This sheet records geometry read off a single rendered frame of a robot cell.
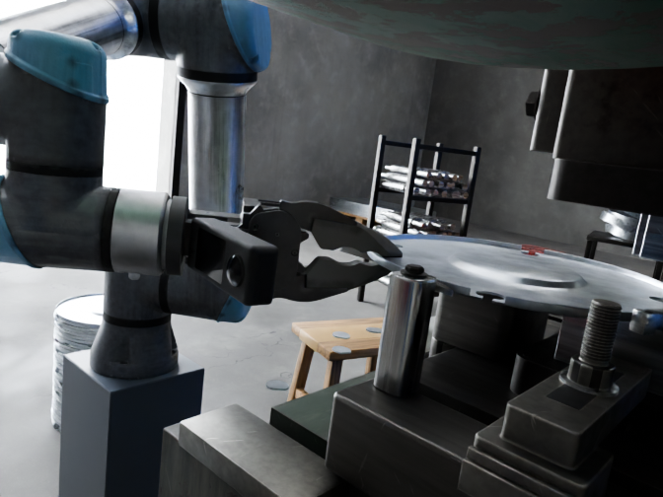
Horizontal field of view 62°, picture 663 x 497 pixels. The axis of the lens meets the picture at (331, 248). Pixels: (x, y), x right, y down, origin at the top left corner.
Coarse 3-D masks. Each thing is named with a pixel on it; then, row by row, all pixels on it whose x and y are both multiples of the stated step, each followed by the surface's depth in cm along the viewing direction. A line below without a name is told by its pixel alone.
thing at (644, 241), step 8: (640, 216) 45; (648, 216) 45; (656, 216) 43; (640, 224) 45; (648, 224) 44; (656, 224) 43; (640, 232) 45; (648, 232) 44; (656, 232) 43; (640, 240) 45; (648, 240) 44; (656, 240) 44; (640, 248) 45; (648, 248) 44; (656, 248) 44; (640, 256) 44; (648, 256) 44; (656, 256) 44
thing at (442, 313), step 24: (456, 312) 53; (480, 312) 51; (504, 312) 50; (528, 312) 52; (432, 336) 56; (456, 336) 53; (480, 336) 51; (504, 336) 50; (528, 336) 53; (504, 360) 50
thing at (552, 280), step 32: (416, 256) 54; (448, 256) 56; (480, 256) 55; (512, 256) 58; (544, 256) 64; (576, 256) 64; (480, 288) 44; (512, 288) 46; (544, 288) 47; (576, 288) 49; (608, 288) 51; (640, 288) 53
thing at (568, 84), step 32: (544, 96) 46; (576, 96) 42; (608, 96) 41; (640, 96) 39; (544, 128) 46; (576, 128) 42; (608, 128) 41; (640, 128) 39; (576, 160) 42; (608, 160) 41; (640, 160) 39
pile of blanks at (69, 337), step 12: (60, 324) 151; (72, 324) 147; (60, 336) 152; (72, 336) 148; (84, 336) 147; (60, 348) 150; (72, 348) 148; (84, 348) 148; (60, 360) 151; (60, 372) 152; (60, 384) 153; (60, 396) 153; (60, 408) 154; (60, 420) 154; (60, 432) 154
